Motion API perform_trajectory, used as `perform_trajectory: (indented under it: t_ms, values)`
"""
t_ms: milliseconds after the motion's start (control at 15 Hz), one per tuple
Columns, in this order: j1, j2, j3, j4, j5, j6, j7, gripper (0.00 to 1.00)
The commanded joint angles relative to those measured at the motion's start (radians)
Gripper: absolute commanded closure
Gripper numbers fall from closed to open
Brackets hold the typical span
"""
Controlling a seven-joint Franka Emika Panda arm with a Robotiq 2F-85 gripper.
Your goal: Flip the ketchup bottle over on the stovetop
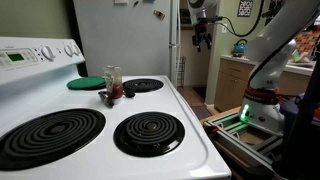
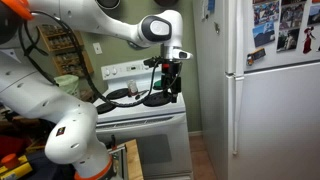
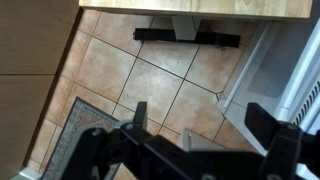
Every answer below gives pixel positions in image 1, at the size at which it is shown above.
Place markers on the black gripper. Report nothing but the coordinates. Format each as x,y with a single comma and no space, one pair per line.
200,33

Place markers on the clear ketchup bottle white cap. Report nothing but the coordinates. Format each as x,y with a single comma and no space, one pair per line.
113,79

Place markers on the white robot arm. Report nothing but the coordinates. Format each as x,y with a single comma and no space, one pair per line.
270,51

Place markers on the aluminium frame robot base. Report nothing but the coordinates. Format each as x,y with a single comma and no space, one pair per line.
243,143

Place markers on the blue tea kettle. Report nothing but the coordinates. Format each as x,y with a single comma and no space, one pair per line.
239,48

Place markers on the wooden kitchen cabinet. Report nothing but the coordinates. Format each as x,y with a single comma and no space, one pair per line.
233,76

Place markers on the gold rectangular fridge magnet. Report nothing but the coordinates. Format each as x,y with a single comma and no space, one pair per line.
159,14

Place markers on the black white fiducial marker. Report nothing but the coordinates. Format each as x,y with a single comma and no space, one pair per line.
245,7

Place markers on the white refrigerator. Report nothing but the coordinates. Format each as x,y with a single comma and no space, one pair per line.
127,34

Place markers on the back right coil burner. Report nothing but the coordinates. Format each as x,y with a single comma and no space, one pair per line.
142,85

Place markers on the coil burner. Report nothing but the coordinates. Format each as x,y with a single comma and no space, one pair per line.
149,134
142,85
48,138

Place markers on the colourful checkered board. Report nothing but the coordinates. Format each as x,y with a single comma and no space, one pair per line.
306,41

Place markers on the front right coil burner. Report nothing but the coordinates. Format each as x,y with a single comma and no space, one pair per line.
149,134

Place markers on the black measuring scoop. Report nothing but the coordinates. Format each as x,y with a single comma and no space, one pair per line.
110,97

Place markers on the green round burner cover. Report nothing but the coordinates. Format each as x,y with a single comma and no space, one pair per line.
86,83

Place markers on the white electric stove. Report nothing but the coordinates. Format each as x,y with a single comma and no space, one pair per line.
33,77

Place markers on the front left coil burner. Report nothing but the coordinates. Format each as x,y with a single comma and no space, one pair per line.
48,138

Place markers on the white wall light switch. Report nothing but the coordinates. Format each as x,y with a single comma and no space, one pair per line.
224,28

